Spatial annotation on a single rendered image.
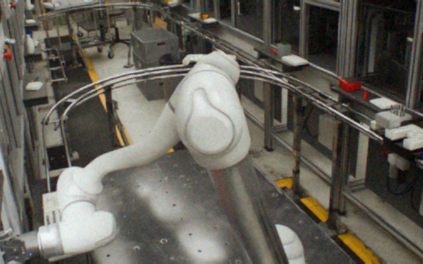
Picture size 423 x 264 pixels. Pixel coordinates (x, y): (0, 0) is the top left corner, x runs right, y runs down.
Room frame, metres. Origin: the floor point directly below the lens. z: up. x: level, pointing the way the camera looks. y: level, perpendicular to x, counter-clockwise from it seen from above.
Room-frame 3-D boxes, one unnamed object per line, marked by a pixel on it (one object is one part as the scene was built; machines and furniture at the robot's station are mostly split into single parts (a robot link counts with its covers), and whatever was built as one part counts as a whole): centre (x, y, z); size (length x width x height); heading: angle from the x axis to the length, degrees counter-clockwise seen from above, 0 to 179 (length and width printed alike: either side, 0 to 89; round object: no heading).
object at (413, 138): (1.81, -0.95, 0.84); 0.37 x 0.14 x 0.10; 18
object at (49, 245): (1.04, 0.43, 1.00); 0.09 x 0.06 x 0.09; 18
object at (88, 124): (5.61, 1.51, 0.01); 5.85 x 0.59 x 0.01; 18
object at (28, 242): (1.02, 0.50, 1.00); 0.09 x 0.07 x 0.08; 108
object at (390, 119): (1.92, -0.91, 0.92); 0.13 x 0.10 x 0.09; 108
